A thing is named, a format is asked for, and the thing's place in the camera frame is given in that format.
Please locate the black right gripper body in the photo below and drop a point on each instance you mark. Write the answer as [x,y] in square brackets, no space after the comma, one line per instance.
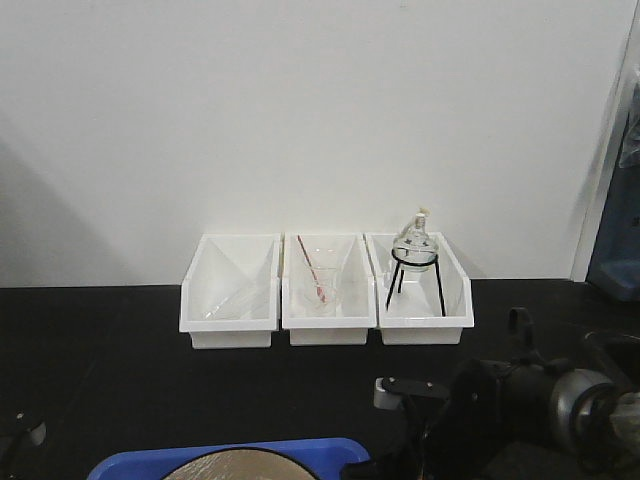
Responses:
[456,438]

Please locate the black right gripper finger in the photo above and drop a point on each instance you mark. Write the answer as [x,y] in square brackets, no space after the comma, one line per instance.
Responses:
[382,467]

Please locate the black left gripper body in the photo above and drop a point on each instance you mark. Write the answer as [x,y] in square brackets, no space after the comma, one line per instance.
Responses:
[11,445]

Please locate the blue plastic tray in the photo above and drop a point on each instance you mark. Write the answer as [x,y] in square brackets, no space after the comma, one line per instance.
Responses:
[325,457]

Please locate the beige plate with black rim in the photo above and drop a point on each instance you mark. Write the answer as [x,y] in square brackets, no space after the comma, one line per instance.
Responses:
[242,463]

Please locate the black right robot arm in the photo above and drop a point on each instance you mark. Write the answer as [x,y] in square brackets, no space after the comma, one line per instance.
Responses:
[552,404]

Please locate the right white storage bin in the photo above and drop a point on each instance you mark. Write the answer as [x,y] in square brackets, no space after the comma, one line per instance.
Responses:
[414,316]

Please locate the white storage bin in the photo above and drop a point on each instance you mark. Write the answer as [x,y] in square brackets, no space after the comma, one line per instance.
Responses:
[230,294]
[356,310]
[414,316]

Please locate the middle white storage bin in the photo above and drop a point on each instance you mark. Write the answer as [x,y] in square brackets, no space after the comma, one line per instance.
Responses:
[356,310]

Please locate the black sink basin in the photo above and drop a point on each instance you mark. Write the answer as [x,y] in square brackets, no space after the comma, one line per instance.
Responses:
[617,356]

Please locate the red glass stirring rod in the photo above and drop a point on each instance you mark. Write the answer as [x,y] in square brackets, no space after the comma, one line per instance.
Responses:
[320,292]

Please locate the round glass flask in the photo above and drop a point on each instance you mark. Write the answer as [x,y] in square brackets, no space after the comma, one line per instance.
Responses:
[413,248]

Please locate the glass beaker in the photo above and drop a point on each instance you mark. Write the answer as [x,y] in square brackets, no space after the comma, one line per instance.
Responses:
[320,282]

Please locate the blue box at right edge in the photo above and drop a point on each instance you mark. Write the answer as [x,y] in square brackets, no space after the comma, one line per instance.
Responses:
[614,265]

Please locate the left white storage bin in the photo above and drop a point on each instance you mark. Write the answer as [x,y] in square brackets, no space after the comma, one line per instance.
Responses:
[230,294]

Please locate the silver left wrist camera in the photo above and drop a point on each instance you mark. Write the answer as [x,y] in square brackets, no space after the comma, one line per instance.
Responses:
[28,427]

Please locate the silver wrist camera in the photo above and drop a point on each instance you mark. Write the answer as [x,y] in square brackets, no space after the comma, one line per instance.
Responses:
[28,427]
[389,392]

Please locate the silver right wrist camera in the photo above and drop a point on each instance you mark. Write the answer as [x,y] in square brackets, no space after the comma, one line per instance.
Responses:
[389,392]

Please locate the black wire tripod stand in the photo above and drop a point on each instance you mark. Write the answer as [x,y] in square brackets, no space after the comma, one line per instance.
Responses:
[398,276]

